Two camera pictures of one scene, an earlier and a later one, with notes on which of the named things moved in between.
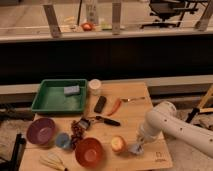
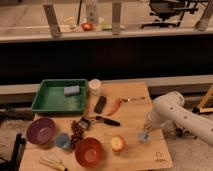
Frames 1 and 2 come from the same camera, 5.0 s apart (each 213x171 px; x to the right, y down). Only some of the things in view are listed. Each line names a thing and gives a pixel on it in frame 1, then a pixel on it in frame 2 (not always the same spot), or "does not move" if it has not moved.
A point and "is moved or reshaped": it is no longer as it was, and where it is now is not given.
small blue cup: [63, 140] does not move
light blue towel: [136, 148] is moved or reshaped
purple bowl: [41, 131] does not move
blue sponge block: [75, 89] does not move
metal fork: [130, 99] does not move
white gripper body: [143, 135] → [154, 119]
